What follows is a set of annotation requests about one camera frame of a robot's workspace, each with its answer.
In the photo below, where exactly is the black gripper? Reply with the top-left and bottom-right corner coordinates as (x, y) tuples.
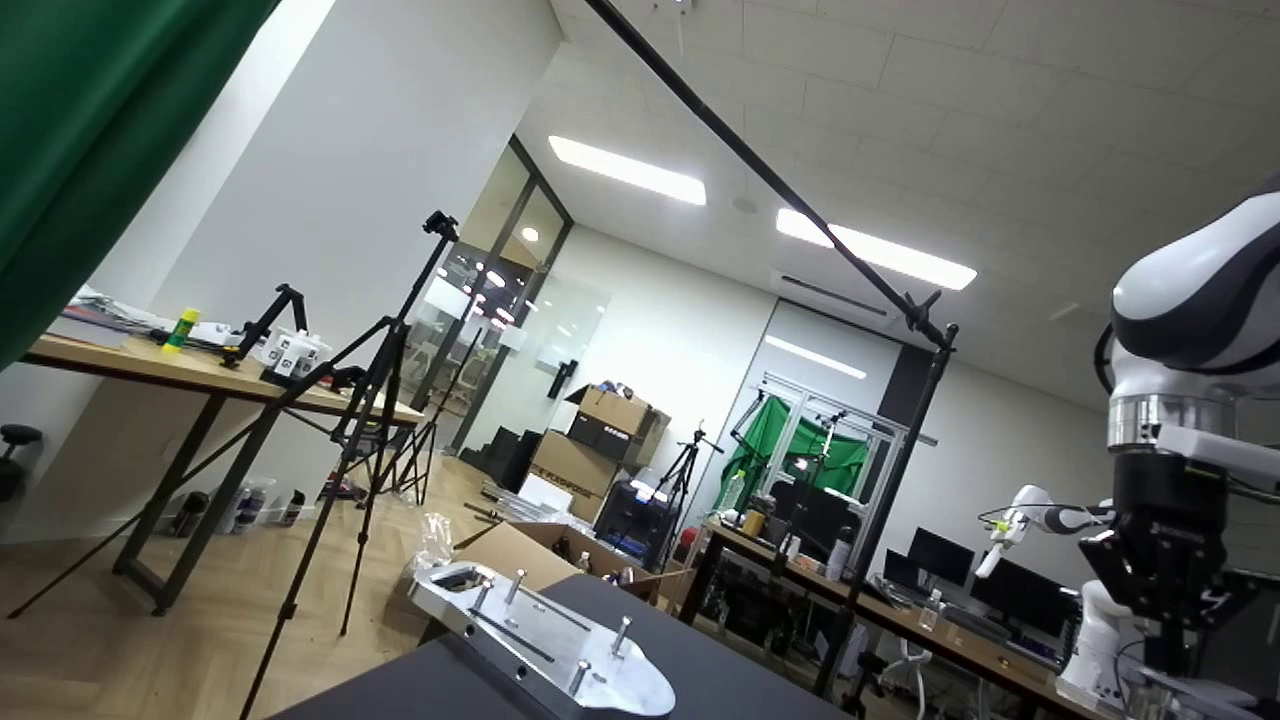
(1075, 445), (1264, 636)

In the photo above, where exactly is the open flat cardboard box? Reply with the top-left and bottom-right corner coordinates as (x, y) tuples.
(457, 521), (620, 593)

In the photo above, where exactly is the clear plastic bottle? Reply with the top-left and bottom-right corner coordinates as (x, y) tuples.
(410, 508), (458, 577)

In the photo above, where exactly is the yellow green bottle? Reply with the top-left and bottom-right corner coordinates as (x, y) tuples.
(156, 304), (203, 359)

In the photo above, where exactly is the wide black computer monitor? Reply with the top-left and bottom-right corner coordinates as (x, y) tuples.
(969, 550), (1071, 639)

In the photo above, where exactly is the small black computer monitor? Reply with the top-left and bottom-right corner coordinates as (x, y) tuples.
(903, 523), (980, 593)

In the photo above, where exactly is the long wooden office desk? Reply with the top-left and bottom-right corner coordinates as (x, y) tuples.
(684, 521), (1124, 720)

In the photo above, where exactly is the black upright stand pole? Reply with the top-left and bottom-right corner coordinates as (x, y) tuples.
(810, 340), (958, 700)

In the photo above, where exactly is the wide green hanging cloth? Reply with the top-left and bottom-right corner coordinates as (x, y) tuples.
(778, 415), (876, 498)

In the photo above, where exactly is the dim ceiling light strip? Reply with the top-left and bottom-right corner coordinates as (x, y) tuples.
(760, 331), (872, 385)

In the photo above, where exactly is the long ceiling light panel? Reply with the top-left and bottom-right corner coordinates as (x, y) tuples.
(772, 202), (980, 295)

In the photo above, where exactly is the narrow green hanging cloth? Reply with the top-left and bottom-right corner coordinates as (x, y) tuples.
(716, 393), (790, 513)

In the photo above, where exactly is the short black background tripod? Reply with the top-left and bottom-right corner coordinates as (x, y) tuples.
(647, 424), (722, 540)

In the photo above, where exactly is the black box machine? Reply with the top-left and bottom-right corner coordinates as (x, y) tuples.
(591, 477), (681, 566)

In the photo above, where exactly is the black overhead boom pole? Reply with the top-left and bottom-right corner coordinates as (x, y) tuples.
(584, 0), (964, 354)

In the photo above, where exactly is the small cardboard box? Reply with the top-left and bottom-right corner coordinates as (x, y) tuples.
(573, 385), (671, 446)

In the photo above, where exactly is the large cardboard box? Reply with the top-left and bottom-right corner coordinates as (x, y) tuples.
(527, 424), (624, 505)

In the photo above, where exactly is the silver metal mounting plate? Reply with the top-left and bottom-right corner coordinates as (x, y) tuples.
(406, 557), (681, 720)

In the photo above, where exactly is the short ceiling light panel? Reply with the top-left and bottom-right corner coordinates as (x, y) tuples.
(543, 131), (711, 212)

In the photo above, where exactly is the white clutter on table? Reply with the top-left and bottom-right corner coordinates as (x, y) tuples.
(256, 327), (335, 389)

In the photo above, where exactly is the small black tabletop tripod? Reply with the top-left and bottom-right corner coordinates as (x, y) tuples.
(216, 280), (313, 373)

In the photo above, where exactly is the wooden table with black legs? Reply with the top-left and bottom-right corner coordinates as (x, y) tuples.
(19, 327), (433, 621)

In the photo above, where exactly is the stack of papers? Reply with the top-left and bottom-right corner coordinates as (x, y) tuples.
(56, 285), (178, 344)

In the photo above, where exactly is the green curtain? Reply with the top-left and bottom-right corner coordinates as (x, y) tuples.
(0, 0), (282, 373)

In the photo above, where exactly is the tall black camera tripod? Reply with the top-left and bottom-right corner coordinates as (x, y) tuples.
(4, 209), (463, 720)

